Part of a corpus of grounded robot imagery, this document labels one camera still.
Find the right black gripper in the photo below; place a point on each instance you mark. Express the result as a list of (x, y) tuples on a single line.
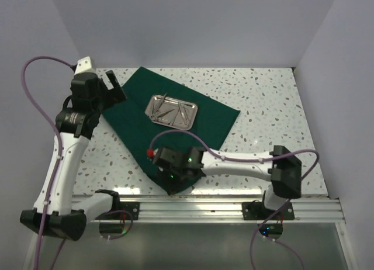
[(173, 185)]

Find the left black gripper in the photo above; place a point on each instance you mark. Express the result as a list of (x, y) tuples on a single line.
[(114, 96)]

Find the stainless steel instrument tray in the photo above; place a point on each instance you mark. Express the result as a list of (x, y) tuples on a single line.
[(172, 103)]

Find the steel scalpel handle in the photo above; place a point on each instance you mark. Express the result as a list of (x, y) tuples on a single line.
[(183, 113)]

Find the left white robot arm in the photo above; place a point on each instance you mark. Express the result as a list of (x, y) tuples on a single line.
[(53, 213)]

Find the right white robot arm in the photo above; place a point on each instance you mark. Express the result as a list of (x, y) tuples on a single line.
[(280, 167)]

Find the aluminium front rail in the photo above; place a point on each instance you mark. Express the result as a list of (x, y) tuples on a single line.
[(199, 209)]

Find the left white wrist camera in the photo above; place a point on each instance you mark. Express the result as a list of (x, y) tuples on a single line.
[(85, 65)]

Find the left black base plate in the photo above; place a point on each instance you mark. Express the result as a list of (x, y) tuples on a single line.
[(132, 208)]

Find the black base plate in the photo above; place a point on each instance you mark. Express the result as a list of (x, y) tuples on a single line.
[(255, 210), (132, 208)]

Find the steel ring-handled scissors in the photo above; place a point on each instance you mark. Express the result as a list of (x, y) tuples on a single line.
[(156, 106)]

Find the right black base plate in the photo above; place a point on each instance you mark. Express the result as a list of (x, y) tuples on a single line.
[(255, 210)]

